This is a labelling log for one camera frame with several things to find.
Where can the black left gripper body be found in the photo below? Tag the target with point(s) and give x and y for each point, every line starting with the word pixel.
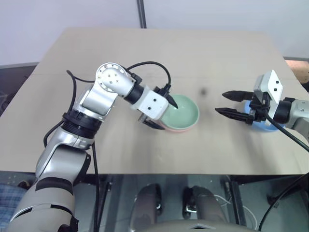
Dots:
pixel 161 92

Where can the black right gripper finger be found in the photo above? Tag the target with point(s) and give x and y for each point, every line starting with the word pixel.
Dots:
pixel 235 95
pixel 231 113

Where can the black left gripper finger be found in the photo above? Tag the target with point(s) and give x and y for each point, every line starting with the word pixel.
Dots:
pixel 154 126
pixel 173 102

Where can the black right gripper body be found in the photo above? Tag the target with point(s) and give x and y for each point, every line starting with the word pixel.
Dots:
pixel 258 110

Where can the green bowl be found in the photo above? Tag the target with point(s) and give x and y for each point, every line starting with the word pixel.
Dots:
pixel 182 112

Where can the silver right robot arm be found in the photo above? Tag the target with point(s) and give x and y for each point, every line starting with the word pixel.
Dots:
pixel 298 113

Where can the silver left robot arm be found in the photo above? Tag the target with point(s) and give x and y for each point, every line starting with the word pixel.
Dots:
pixel 101 99

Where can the blue bowl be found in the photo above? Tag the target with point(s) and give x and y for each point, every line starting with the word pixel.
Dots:
pixel 264 126

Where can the pink bowl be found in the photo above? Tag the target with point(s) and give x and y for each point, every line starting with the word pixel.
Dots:
pixel 175 130

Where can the brown speckled board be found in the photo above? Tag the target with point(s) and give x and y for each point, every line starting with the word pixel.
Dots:
pixel 299 71

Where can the dark rounded robot leg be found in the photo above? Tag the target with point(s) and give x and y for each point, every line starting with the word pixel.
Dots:
pixel 147 205
pixel 205 205

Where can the dark vertical pole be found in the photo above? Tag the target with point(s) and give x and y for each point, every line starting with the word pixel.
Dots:
pixel 141 13

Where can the grey robot torso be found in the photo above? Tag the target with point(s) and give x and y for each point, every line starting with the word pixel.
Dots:
pixel 193 227

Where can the blue plaid cloth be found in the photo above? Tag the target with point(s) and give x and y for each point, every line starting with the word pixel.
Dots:
pixel 9 200

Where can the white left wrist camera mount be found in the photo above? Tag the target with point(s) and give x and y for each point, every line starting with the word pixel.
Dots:
pixel 152 104

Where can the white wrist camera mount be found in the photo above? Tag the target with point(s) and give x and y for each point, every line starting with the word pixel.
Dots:
pixel 152 104
pixel 274 88

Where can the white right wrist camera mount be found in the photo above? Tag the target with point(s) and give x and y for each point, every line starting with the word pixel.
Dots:
pixel 274 88

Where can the black table frame bar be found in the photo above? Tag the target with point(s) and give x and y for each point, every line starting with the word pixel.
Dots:
pixel 237 198

